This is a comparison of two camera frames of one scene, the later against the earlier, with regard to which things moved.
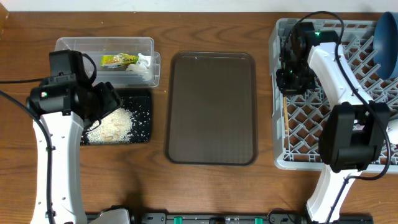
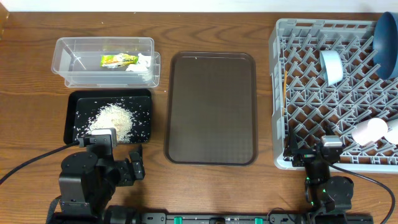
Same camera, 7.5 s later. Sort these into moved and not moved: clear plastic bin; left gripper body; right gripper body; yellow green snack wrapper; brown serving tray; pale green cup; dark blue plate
Moved: right gripper body; left gripper body
Not moved: pale green cup; clear plastic bin; dark blue plate; brown serving tray; yellow green snack wrapper
